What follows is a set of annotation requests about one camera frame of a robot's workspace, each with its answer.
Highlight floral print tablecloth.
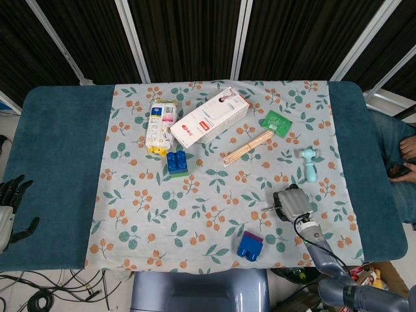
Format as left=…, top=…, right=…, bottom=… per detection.
left=84, top=79, right=365, bottom=272

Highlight colourful snack packages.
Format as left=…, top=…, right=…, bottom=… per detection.
left=348, top=263, right=388, bottom=291

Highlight light teal toy hammer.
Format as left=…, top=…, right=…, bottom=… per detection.
left=294, top=146, right=326, bottom=183

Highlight blue-grey robot torso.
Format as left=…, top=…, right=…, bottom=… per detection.
left=129, top=269, right=272, bottom=312

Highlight black phone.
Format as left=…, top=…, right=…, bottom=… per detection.
left=389, top=164, right=411, bottom=178

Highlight person's hand holding phone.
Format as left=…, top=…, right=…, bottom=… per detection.
left=389, top=162, right=416, bottom=184

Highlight black folding screen panel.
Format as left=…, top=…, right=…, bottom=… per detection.
left=342, top=0, right=416, bottom=94
left=0, top=0, right=81, bottom=108
left=34, top=0, right=144, bottom=86
left=127, top=0, right=244, bottom=84
left=238, top=0, right=396, bottom=83

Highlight wooden sticks pack green card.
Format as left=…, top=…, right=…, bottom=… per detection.
left=222, top=109, right=293, bottom=166

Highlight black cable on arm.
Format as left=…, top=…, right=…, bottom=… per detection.
left=293, top=213, right=352, bottom=278

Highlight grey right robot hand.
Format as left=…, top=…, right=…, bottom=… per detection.
left=272, top=183, right=315, bottom=224

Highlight black grey left robot hand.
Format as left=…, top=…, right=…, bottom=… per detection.
left=0, top=174, right=41, bottom=255

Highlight blue building block purple top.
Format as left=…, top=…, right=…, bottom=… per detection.
left=236, top=230, right=264, bottom=262

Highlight blue building block green base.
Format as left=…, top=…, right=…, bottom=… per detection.
left=166, top=150, right=190, bottom=179

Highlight person's leg in jeans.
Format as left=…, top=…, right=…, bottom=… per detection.
left=367, top=109, right=416, bottom=225

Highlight black floor cables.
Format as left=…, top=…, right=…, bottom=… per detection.
left=0, top=268, right=131, bottom=312

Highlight person's bare hand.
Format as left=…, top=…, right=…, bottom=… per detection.
left=398, top=135, right=416, bottom=161

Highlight white cardboard product box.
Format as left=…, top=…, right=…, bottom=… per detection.
left=170, top=86, right=251, bottom=148

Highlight teal plush table cover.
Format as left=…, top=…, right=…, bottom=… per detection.
left=0, top=81, right=409, bottom=273

